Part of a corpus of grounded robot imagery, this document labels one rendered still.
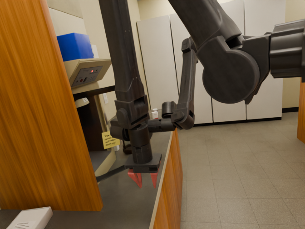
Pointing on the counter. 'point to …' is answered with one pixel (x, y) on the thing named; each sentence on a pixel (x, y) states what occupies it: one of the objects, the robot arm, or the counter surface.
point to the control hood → (71, 72)
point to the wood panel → (39, 118)
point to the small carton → (94, 51)
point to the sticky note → (109, 140)
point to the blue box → (75, 46)
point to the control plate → (84, 72)
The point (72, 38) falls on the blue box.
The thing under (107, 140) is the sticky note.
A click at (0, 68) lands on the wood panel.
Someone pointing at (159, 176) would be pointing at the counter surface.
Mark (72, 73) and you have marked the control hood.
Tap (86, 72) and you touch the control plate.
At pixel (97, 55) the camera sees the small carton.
